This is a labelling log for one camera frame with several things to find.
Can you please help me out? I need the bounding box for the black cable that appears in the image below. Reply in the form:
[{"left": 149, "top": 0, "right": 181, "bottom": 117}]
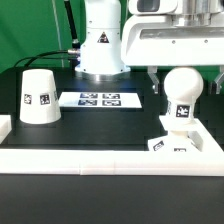
[{"left": 13, "top": 49, "right": 83, "bottom": 69}]

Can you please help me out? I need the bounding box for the white lamp bulb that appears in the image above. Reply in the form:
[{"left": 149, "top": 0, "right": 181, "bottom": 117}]
[{"left": 164, "top": 67, "right": 204, "bottom": 124}]

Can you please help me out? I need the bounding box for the white marker tag sheet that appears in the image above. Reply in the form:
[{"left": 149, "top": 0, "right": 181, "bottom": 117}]
[{"left": 59, "top": 92, "right": 141, "bottom": 109}]

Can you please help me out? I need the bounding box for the white lamp shade cone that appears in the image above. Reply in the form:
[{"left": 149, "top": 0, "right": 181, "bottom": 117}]
[{"left": 20, "top": 69, "right": 61, "bottom": 124}]

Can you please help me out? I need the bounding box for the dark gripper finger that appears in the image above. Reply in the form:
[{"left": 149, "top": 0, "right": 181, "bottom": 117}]
[
  {"left": 210, "top": 65, "right": 224, "bottom": 94},
  {"left": 147, "top": 66, "right": 159, "bottom": 94}
]

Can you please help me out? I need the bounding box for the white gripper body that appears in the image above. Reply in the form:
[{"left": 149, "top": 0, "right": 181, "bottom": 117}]
[{"left": 121, "top": 13, "right": 224, "bottom": 66}]

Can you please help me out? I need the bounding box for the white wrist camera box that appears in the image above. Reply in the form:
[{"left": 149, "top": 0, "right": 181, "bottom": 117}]
[{"left": 128, "top": 0, "right": 178, "bottom": 15}]

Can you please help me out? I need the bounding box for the grey thin cable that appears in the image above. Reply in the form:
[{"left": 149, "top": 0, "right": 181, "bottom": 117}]
[{"left": 51, "top": 0, "right": 65, "bottom": 69}]

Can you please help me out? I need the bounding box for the white lamp base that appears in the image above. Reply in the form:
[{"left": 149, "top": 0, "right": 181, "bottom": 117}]
[{"left": 147, "top": 115, "right": 199, "bottom": 153}]

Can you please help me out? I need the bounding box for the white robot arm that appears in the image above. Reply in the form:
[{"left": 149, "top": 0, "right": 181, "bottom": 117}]
[{"left": 76, "top": 0, "right": 224, "bottom": 94}]

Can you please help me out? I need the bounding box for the white foam border frame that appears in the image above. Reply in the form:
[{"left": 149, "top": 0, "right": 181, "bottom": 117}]
[{"left": 0, "top": 118, "right": 224, "bottom": 176}]

